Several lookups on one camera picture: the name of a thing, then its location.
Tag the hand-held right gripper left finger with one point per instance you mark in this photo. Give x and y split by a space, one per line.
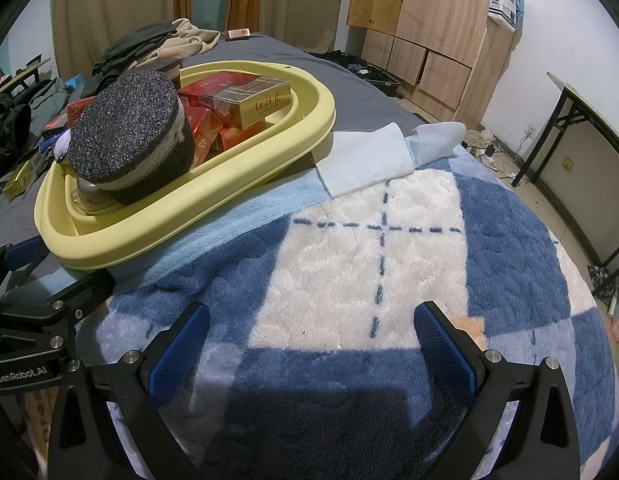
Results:
179 345

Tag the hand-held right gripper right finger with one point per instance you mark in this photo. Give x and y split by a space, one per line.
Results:
444 350

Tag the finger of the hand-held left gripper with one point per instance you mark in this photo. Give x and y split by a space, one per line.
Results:
89 290
24 256

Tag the yellow plastic basin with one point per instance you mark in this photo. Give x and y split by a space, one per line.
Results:
269 160

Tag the red box with gold lines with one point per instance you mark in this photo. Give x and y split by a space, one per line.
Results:
209 85

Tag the green and gold box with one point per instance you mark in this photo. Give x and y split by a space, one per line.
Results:
22 180

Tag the blue snack packet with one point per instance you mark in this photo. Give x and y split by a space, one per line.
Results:
49 144

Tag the black cloth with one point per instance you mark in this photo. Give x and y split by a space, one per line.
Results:
9 125

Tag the blue and white plaid blanket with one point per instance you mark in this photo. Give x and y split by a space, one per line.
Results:
339 270

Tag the dark grey round sponge cushion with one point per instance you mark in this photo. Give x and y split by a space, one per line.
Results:
129 125
164 67

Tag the dark cloth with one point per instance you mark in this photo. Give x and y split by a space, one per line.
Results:
602 282

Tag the wooden side table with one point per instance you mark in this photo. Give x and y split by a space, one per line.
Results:
24 72

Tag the red box with white stripe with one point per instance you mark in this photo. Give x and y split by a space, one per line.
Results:
204 132

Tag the light blue towel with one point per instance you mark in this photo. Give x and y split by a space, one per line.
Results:
359 160

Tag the pale blue gauze cloth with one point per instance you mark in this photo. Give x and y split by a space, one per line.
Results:
434 137

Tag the small red box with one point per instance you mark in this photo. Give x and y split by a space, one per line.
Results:
239 135

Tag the dark green clothes pile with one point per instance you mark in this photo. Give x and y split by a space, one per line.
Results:
134 42

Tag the window curtain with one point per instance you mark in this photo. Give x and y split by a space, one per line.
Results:
109 5
289 0

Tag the beige clothes pile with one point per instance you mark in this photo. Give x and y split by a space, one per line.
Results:
194 40

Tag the black folding table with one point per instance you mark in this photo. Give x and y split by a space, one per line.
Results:
589 110

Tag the black bag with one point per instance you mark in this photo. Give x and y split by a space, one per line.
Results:
364 70

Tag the pink box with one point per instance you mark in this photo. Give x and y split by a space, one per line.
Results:
238 34

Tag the wooden wardrobe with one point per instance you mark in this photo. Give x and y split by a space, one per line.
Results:
439 10

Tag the white plastic bag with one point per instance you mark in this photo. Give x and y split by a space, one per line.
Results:
504 5

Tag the wall outlet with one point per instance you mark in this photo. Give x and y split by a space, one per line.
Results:
528 133

